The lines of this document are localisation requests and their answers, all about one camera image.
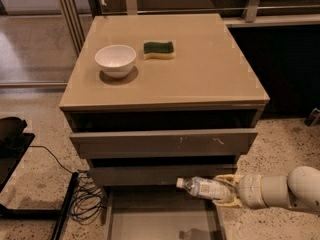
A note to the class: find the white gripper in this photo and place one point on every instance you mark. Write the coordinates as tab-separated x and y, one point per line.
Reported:
249	190

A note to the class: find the clear plastic water bottle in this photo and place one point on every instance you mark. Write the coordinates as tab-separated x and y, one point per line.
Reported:
206	188

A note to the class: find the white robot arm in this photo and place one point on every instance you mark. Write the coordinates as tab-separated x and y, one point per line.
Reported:
298	191

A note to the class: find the grey top drawer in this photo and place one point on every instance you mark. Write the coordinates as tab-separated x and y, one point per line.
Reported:
171	143

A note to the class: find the grey drawer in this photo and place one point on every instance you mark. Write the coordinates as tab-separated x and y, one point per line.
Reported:
171	143
160	213
155	175

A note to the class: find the grey bottom drawer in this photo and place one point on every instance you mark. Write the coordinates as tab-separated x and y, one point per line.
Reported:
160	213

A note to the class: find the grey drawer cabinet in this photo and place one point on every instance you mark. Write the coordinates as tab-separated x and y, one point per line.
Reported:
208	84

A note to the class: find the grey middle drawer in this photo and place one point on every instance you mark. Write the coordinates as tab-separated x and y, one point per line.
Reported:
155	175

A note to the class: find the small dark floor object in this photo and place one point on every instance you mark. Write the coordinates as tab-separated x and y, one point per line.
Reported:
313	118

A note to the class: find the green yellow sponge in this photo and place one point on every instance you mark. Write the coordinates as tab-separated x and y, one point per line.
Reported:
159	50

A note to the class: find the metal railing shelf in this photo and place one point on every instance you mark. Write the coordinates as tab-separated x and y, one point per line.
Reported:
236	13

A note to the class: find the white ceramic bowl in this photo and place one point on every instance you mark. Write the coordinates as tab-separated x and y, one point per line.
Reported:
116	61

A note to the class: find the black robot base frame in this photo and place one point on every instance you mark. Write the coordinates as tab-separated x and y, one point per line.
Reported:
14	143

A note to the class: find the metal window frame posts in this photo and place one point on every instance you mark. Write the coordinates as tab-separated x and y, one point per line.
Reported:
72	19

